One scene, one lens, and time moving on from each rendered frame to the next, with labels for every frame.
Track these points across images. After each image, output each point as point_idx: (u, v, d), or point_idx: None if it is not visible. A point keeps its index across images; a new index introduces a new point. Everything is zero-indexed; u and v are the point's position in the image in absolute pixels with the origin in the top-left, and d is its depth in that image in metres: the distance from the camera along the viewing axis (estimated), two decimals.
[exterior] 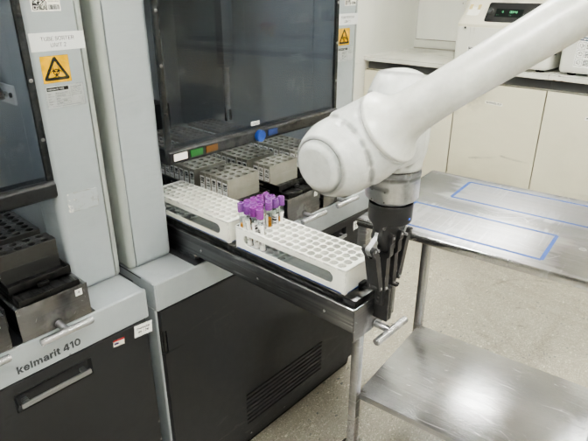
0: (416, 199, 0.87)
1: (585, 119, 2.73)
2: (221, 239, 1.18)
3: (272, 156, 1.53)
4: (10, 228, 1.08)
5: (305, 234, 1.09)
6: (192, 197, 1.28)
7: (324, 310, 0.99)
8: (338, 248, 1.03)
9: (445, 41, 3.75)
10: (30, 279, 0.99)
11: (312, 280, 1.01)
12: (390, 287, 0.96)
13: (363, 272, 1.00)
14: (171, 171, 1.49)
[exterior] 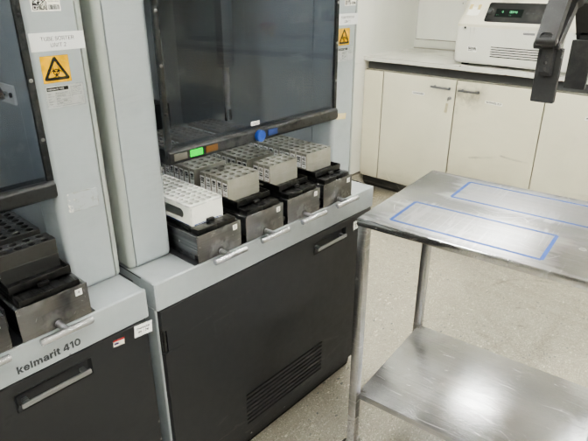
0: None
1: (585, 119, 2.73)
2: None
3: (272, 156, 1.53)
4: (10, 228, 1.08)
5: (174, 185, 1.37)
6: None
7: (178, 240, 1.26)
8: (193, 193, 1.30)
9: (445, 41, 3.75)
10: (30, 279, 0.99)
11: (171, 217, 1.29)
12: (542, 46, 0.70)
13: (209, 210, 1.27)
14: (171, 171, 1.49)
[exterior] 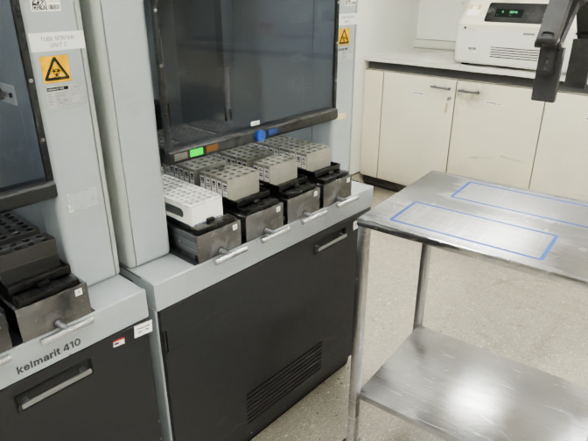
0: None
1: (585, 119, 2.73)
2: None
3: (272, 156, 1.53)
4: (10, 228, 1.08)
5: (174, 185, 1.37)
6: None
7: (178, 240, 1.26)
8: (193, 193, 1.30)
9: (445, 41, 3.75)
10: (30, 279, 0.99)
11: (171, 217, 1.29)
12: (543, 45, 0.70)
13: (209, 210, 1.27)
14: (171, 171, 1.49)
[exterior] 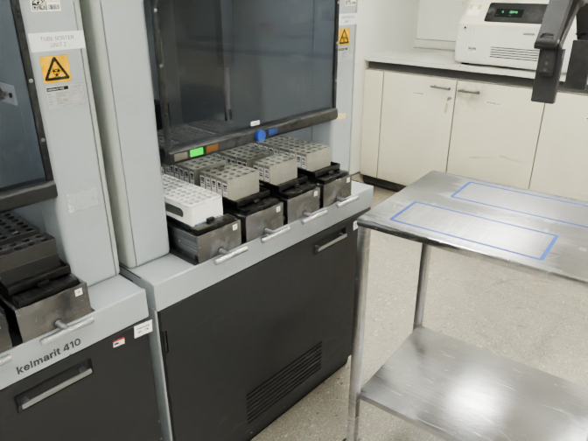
0: None
1: (585, 119, 2.73)
2: None
3: (272, 156, 1.53)
4: (10, 228, 1.08)
5: (174, 185, 1.37)
6: None
7: (178, 240, 1.26)
8: (193, 193, 1.30)
9: (445, 41, 3.75)
10: (30, 279, 0.99)
11: (171, 217, 1.29)
12: (543, 47, 0.70)
13: (209, 210, 1.27)
14: (171, 171, 1.49)
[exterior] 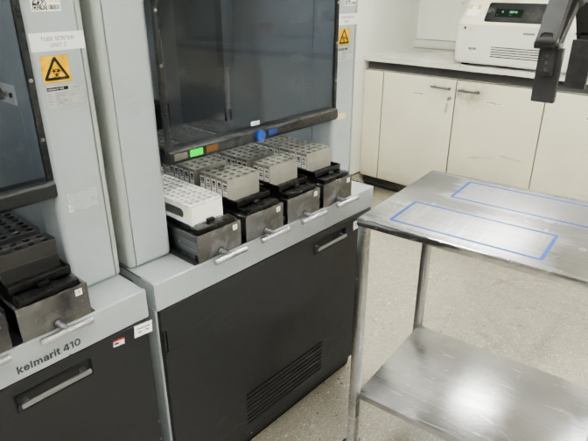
0: None
1: (585, 119, 2.73)
2: None
3: (272, 156, 1.53)
4: (10, 228, 1.08)
5: (174, 185, 1.37)
6: None
7: (178, 240, 1.26)
8: (193, 193, 1.30)
9: (445, 41, 3.75)
10: (30, 279, 0.99)
11: (171, 217, 1.29)
12: (542, 46, 0.70)
13: (209, 210, 1.27)
14: (171, 171, 1.49)
